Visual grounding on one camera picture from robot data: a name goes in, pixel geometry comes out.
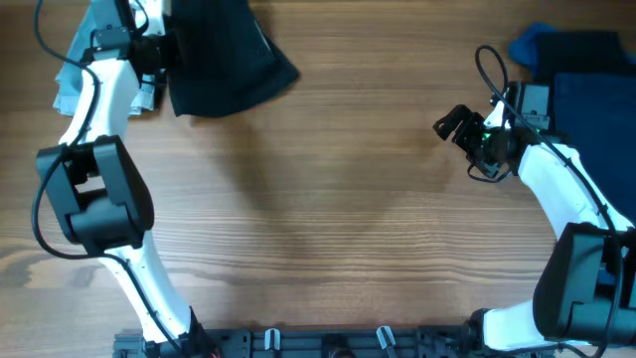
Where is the black garment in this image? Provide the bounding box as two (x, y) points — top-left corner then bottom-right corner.
(168, 0), (300, 117)

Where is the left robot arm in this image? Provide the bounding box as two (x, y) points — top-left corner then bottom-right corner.
(32, 33), (218, 357)

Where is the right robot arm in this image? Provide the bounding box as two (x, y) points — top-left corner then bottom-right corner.
(433, 104), (635, 356)

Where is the light blue folded cloth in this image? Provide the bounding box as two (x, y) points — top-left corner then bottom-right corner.
(53, 7), (155, 116)

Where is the bright blue garment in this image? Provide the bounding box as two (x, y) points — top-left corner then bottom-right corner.
(508, 22), (558, 77)

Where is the navy blue garment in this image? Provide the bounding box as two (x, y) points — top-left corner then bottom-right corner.
(536, 32), (635, 221)

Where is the right black cable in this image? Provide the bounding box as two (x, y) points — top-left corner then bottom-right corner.
(474, 44), (627, 358)

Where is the black cable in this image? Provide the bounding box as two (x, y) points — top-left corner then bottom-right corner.
(474, 44), (627, 358)
(30, 0), (185, 354)

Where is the left black cable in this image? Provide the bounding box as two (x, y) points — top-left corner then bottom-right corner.
(30, 0), (185, 354)

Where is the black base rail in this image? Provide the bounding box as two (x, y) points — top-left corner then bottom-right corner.
(112, 325), (553, 358)

